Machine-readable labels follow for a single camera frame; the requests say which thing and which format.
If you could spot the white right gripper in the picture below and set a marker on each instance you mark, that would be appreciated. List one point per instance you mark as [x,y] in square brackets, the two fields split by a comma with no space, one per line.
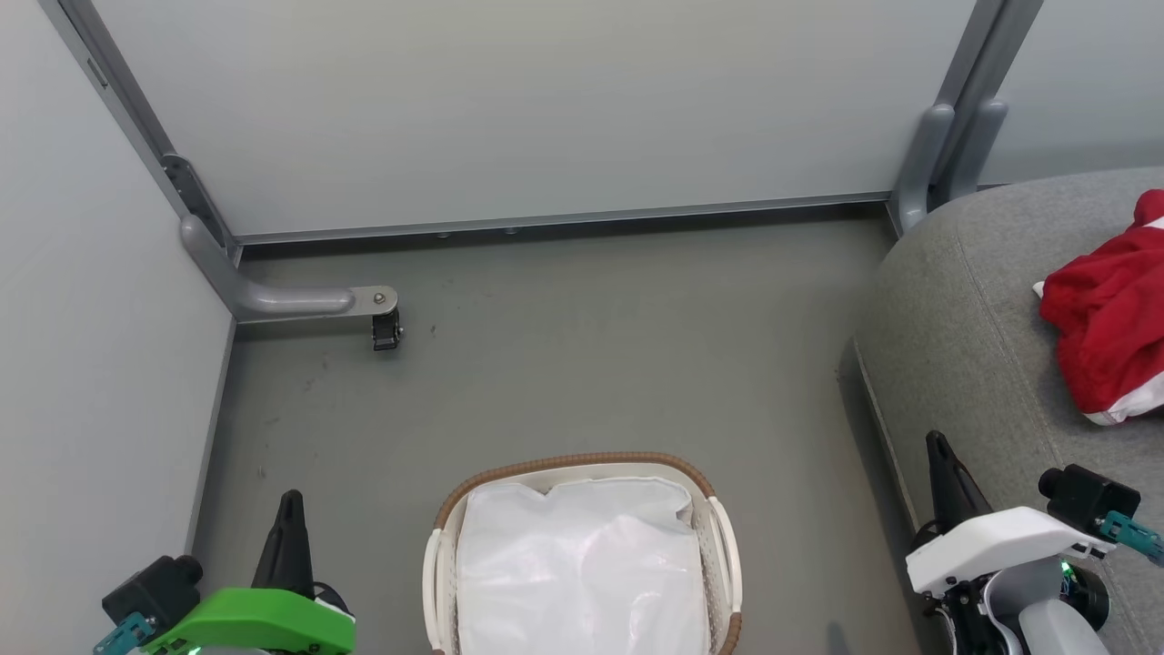
[991,546]

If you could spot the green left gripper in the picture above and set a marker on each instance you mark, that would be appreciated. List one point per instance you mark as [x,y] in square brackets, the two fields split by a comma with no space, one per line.
[264,619]

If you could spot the red cloth garment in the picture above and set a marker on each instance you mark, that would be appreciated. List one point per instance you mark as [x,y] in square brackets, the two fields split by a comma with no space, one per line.
[1109,318]

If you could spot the grey fabric sofa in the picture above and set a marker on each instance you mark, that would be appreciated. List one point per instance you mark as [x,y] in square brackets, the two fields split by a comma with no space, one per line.
[964,318]

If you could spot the white wicker-rimmed laundry basket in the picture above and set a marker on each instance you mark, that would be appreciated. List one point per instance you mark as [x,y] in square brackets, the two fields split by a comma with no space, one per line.
[434,582]

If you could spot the black caster wheel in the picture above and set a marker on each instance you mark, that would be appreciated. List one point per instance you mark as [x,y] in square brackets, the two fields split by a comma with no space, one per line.
[386,332]

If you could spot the grey partition foot with plate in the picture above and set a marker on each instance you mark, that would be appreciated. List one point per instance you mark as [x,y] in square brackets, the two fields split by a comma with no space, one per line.
[291,300]

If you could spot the white basket liner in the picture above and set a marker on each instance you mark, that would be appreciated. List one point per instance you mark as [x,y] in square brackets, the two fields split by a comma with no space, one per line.
[582,573]

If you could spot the grey rounded partition foot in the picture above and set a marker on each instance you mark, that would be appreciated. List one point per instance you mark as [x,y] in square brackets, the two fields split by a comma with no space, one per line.
[980,146]
[920,164]

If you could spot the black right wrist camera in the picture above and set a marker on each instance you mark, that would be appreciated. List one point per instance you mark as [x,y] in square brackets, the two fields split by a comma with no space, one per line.
[1087,496]

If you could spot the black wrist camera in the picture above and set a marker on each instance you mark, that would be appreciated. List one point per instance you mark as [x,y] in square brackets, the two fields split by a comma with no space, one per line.
[1087,496]
[155,591]

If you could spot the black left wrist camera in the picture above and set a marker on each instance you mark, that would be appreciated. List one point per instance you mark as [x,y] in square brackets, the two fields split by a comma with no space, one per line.
[155,591]

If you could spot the teal left camera connector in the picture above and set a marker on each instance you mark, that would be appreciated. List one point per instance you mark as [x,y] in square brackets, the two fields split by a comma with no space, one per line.
[123,633]

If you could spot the teal camera connector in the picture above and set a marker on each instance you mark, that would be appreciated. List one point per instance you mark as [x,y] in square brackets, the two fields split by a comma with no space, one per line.
[1137,537]
[123,633]

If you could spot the teal right camera connector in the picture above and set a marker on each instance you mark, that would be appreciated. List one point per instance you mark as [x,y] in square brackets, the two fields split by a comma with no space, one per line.
[1137,537]

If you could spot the dark grey hinge bracket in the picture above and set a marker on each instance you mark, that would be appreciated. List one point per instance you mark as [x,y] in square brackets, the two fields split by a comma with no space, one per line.
[191,191]

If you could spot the grey double partition post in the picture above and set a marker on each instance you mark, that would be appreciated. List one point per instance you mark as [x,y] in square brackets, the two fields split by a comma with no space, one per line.
[987,64]

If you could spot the grey partition bottom rail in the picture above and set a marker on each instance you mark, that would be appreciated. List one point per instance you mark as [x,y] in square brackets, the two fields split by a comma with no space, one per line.
[564,218]

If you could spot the grey partition corner post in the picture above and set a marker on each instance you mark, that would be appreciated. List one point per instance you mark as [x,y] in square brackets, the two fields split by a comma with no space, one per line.
[114,82]

